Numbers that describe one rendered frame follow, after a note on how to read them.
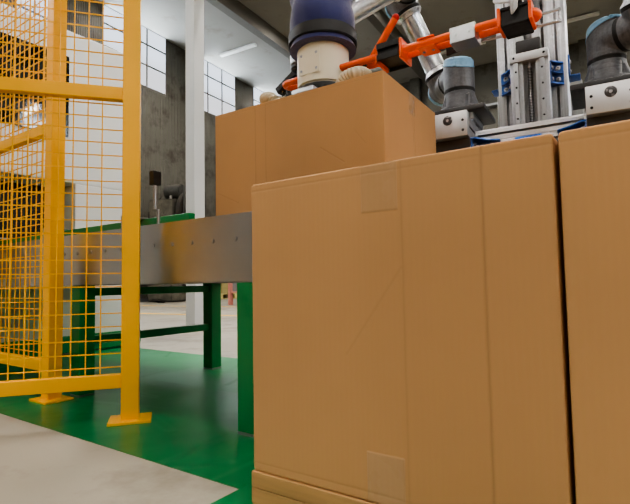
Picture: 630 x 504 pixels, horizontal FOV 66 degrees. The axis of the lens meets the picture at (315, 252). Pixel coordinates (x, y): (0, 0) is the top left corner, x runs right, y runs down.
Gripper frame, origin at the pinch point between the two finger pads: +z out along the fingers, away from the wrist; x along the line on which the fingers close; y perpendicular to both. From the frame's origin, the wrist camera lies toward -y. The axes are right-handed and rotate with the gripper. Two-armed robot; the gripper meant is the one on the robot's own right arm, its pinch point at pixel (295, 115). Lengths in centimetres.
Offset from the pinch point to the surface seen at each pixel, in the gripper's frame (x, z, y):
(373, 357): -106, 76, 87
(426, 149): -15, 27, 61
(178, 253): -58, 59, -2
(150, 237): -58, 53, -16
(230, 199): -46, 41, 7
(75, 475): -98, 108, 12
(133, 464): -87, 108, 17
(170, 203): 579, -110, -761
